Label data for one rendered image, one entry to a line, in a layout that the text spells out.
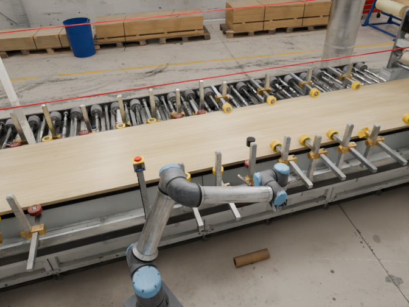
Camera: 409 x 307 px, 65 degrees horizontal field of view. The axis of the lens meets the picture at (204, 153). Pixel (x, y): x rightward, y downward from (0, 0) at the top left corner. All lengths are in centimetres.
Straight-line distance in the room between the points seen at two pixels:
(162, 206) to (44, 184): 112
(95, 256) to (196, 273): 85
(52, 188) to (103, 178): 35
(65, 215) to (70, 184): 23
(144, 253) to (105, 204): 70
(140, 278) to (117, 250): 107
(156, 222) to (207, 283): 119
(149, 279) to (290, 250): 156
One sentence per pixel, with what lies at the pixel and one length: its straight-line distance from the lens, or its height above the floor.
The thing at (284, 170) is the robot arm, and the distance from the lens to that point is 190.
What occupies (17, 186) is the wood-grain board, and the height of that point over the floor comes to 90.
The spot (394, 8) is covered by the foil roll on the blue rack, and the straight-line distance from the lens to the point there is 880.
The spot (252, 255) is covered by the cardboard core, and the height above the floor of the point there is 8.
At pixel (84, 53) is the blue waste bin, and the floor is 8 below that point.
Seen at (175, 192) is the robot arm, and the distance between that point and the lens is 149.
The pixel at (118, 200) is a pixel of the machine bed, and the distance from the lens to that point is 244.
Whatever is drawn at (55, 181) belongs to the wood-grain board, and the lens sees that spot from 252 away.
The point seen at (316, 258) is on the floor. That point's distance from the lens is 304.
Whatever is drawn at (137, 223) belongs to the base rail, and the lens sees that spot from 230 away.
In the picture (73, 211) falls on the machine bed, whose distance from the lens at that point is 248.
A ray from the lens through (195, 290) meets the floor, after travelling 276.
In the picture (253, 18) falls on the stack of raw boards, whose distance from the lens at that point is 815.
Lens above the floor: 239
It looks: 37 degrees down
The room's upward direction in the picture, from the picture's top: 2 degrees counter-clockwise
